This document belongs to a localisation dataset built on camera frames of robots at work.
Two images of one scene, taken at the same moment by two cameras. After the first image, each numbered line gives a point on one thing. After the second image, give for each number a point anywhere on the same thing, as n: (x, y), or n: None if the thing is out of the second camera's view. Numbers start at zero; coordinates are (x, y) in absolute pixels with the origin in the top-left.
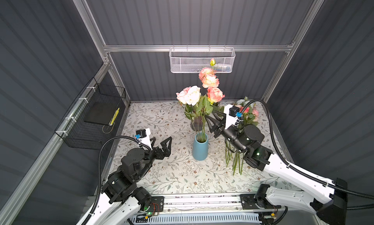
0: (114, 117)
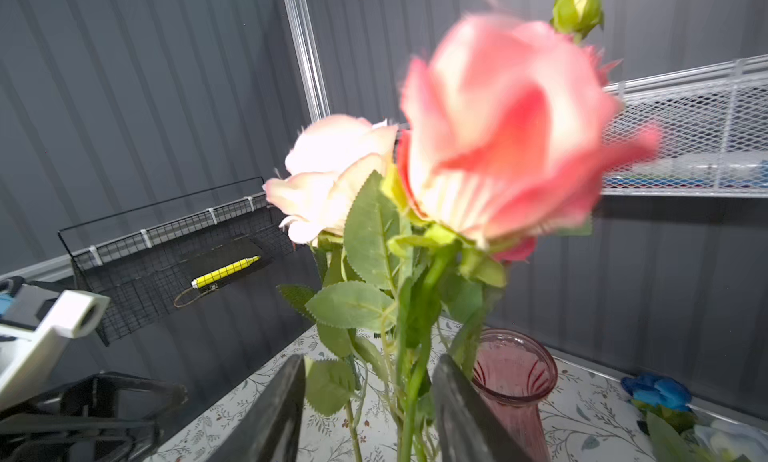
0: (223, 271)
